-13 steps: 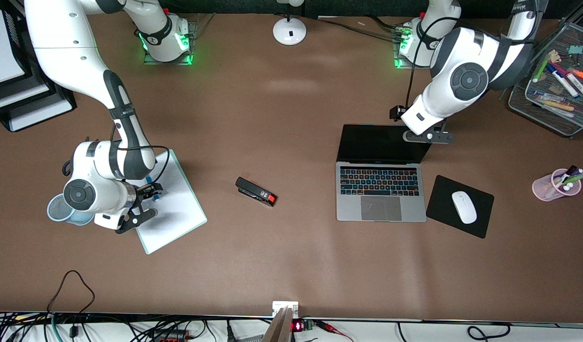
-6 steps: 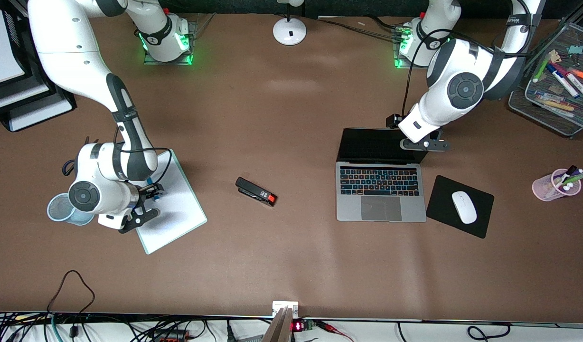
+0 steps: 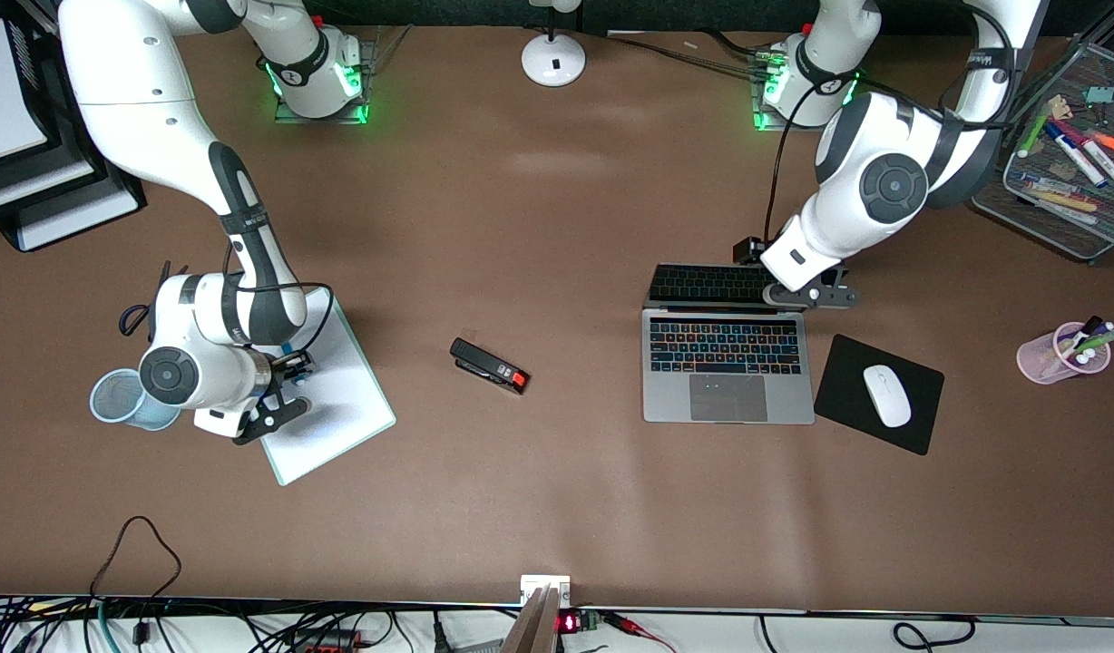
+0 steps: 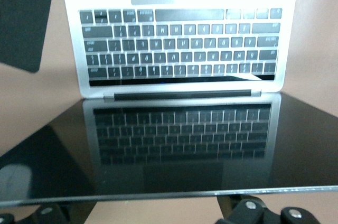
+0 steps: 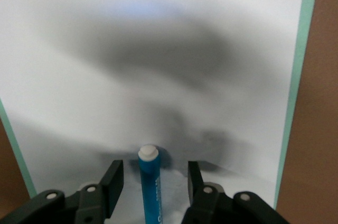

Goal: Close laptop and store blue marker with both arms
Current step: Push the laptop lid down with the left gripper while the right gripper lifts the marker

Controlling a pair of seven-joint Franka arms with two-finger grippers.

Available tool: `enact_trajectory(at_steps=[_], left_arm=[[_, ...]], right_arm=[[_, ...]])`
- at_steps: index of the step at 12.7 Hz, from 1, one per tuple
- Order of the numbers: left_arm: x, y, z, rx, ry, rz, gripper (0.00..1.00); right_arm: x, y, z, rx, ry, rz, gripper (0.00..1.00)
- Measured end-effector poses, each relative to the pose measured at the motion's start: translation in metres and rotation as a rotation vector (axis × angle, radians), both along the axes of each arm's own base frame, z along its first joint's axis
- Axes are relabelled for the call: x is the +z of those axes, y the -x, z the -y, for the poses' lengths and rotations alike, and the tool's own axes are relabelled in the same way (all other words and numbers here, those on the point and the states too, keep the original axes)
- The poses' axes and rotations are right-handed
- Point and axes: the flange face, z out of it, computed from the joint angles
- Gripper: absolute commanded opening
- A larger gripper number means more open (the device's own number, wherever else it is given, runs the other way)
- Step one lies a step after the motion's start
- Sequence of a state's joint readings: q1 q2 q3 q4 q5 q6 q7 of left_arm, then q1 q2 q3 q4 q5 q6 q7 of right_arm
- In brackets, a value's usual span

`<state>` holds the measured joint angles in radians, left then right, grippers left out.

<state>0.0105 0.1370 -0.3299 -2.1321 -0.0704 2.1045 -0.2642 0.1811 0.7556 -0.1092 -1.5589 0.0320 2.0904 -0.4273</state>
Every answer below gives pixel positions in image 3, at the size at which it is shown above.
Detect black stacked paper tray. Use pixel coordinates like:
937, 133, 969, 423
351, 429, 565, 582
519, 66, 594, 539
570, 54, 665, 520
0, 0, 148, 253

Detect light green clipboard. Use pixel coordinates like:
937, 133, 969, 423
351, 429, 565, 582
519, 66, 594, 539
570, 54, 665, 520
258, 284, 397, 487

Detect white paper stack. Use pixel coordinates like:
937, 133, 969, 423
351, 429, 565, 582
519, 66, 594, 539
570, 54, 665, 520
17, 181, 142, 250
0, 18, 50, 164

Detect red and black wire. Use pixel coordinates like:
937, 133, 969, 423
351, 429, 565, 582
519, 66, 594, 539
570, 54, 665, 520
602, 611, 678, 653

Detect green marker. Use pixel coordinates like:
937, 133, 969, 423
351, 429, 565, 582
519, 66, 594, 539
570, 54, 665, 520
1017, 109, 1054, 160

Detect black scissors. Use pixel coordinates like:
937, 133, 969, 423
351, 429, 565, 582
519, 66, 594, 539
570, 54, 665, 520
118, 261, 190, 338

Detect black coiled cable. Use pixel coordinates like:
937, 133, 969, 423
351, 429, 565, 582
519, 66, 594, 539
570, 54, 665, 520
891, 615, 977, 650

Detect black power strip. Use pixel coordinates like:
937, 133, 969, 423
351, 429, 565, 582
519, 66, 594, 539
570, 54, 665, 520
285, 629, 363, 653

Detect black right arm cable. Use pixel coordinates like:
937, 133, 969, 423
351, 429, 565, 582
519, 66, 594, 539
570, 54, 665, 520
226, 245, 336, 355

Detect white marker with blue cap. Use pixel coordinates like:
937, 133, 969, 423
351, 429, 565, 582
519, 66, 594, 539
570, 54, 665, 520
1044, 121, 1108, 190

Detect black stapler with red end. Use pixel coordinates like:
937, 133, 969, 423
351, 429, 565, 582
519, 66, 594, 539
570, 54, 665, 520
449, 337, 530, 396

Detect black mouse pad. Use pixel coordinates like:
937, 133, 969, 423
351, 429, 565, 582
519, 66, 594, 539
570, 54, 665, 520
813, 334, 945, 456

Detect black capped marker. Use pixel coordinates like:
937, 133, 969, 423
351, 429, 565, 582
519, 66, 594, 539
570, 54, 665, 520
1061, 315, 1105, 356

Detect grey mesh desk tray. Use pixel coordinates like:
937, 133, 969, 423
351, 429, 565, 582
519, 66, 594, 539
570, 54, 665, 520
972, 36, 1114, 266

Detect pink translucent cup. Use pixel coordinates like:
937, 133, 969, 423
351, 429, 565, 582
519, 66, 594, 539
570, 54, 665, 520
1016, 322, 1113, 385

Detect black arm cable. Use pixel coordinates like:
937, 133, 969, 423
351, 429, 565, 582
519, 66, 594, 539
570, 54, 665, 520
762, 80, 894, 248
226, 245, 336, 355

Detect tangled black cables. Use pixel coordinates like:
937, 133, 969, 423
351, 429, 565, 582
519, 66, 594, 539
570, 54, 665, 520
0, 594, 503, 653

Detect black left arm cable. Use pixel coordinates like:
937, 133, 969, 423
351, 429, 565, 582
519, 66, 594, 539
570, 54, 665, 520
762, 80, 894, 248

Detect white desk lamp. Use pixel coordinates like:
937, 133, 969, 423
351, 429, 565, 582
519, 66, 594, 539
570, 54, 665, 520
521, 0, 587, 89

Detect white paper sheet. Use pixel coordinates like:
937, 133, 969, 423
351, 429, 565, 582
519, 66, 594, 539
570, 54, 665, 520
262, 290, 393, 482

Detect light blue mesh cup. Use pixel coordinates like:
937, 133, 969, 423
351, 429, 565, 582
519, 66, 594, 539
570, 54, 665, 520
89, 367, 181, 432

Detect black cable bundle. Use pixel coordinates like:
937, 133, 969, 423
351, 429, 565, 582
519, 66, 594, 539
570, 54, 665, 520
602, 30, 771, 78

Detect thin dark looped cable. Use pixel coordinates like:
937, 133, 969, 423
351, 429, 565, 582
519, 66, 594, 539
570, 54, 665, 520
90, 515, 182, 604

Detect white computer mouse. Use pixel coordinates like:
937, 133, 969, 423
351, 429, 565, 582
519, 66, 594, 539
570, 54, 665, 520
863, 365, 913, 429

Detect silver laptop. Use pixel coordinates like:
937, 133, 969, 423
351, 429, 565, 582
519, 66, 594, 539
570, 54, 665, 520
641, 263, 816, 425

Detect yellow marker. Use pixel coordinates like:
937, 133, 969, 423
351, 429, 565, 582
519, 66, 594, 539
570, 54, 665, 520
1029, 188, 1102, 215

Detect teal cable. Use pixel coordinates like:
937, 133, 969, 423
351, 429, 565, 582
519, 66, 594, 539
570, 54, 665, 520
94, 600, 122, 653

